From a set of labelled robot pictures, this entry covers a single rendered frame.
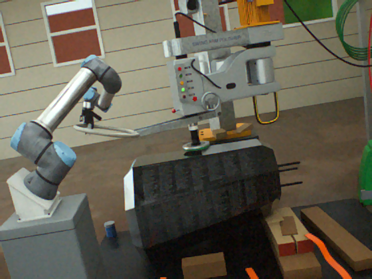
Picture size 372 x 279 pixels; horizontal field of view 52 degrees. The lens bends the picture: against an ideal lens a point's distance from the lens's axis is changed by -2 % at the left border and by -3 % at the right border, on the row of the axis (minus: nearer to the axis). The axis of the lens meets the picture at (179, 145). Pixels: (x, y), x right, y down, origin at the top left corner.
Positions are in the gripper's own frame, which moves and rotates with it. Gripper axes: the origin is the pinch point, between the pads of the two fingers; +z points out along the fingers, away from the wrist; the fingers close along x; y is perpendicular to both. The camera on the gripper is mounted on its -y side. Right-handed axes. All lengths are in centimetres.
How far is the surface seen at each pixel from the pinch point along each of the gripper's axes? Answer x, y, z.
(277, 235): 136, -73, 49
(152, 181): 58, -20, 25
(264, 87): 90, -97, -55
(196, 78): 62, -47, -54
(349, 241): 176, -104, 45
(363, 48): 100, -281, -122
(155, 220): 69, -17, 51
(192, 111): 63, -47, -28
